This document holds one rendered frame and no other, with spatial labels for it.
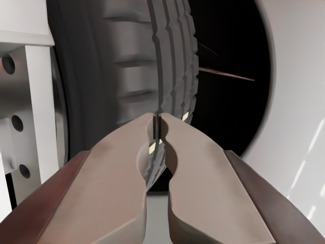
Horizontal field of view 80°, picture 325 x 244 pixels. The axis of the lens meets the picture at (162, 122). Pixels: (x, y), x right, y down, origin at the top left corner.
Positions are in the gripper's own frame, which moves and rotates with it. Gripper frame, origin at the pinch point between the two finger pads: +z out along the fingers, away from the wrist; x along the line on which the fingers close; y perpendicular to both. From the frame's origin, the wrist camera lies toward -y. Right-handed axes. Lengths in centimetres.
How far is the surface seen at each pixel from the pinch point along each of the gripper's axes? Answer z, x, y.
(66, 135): 6.3, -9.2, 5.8
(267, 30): 33.8, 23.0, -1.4
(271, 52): 32.2, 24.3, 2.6
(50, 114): 3.4, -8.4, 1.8
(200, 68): 63, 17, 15
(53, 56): 8.0, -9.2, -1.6
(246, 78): 56, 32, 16
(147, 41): 8.0, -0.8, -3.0
